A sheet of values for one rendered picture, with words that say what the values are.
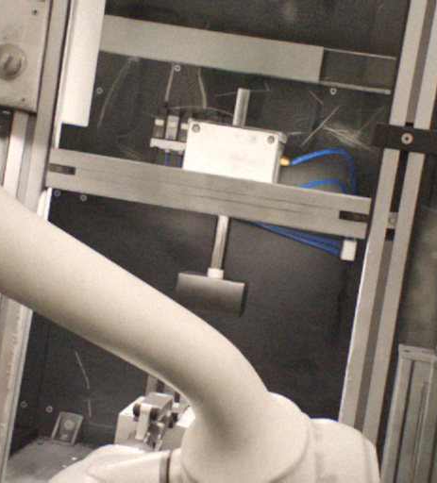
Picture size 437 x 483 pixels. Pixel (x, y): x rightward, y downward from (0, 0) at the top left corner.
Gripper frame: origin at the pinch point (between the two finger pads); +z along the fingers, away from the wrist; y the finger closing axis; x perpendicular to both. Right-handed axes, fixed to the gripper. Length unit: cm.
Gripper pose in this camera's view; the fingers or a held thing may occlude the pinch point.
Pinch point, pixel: (161, 440)
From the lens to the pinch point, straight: 136.1
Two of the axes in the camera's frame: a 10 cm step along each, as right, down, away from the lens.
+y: 1.5, -9.8, -0.8
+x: -9.8, -1.6, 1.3
